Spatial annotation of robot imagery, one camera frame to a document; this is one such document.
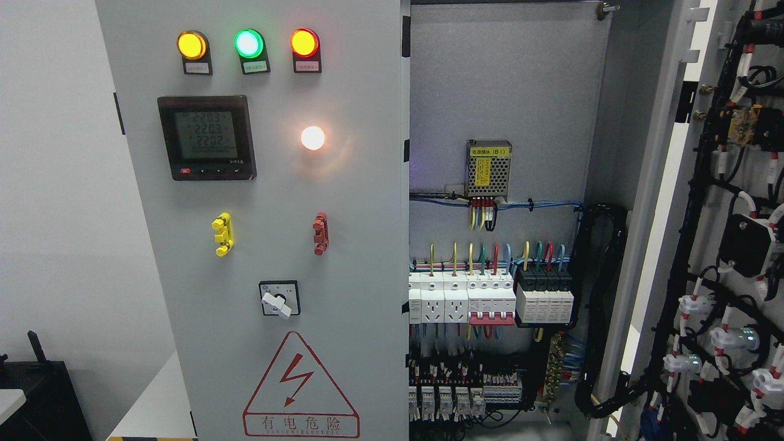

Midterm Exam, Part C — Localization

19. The grey cabinet door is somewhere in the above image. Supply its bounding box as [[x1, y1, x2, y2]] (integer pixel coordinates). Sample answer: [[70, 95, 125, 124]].
[[576, 1, 782, 440], [96, 1, 408, 440]]

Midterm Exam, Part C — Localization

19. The metal mesh power supply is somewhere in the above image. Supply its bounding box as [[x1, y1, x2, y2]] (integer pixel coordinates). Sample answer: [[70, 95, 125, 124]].
[[465, 139, 512, 198]]

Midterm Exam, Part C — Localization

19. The white glowing indicator lamp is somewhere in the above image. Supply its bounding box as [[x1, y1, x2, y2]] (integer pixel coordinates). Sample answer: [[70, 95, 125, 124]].
[[300, 126, 326, 151]]

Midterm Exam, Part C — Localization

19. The white socket and breaker row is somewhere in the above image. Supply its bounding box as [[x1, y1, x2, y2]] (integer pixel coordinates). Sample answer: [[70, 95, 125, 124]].
[[408, 269, 517, 326]]

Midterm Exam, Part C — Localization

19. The black surge protector module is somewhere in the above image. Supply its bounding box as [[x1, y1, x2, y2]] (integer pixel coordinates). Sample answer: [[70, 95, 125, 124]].
[[514, 267, 576, 328]]

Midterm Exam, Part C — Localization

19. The relay terminal row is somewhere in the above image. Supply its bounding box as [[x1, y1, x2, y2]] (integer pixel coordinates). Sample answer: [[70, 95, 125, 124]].
[[405, 351, 527, 423]]

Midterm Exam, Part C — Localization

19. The red indicator lamp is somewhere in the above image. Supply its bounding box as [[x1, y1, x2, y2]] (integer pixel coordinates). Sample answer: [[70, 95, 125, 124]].
[[290, 28, 322, 73]]

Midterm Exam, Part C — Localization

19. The black digital power meter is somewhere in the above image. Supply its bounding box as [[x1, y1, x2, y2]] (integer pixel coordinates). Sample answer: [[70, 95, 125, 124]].
[[157, 95, 257, 181]]

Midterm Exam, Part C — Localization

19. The red high voltage warning sign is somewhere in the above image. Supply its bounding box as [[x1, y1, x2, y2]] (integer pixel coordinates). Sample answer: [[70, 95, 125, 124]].
[[243, 331, 360, 439]]

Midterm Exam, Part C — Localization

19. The green indicator lamp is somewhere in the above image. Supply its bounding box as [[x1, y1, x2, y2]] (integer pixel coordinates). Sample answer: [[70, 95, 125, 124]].
[[233, 28, 271, 75]]

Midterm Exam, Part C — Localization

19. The black box at left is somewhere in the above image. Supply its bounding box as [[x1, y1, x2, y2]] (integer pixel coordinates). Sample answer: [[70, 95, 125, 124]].
[[1, 330, 92, 440]]

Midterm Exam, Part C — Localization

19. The red terminal post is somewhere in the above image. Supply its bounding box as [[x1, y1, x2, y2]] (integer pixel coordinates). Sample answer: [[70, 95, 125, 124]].
[[312, 211, 330, 256]]

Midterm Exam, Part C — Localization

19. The black cable conduit right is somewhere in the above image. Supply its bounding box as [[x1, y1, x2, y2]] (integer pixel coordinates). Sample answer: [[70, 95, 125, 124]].
[[575, 203, 631, 419]]

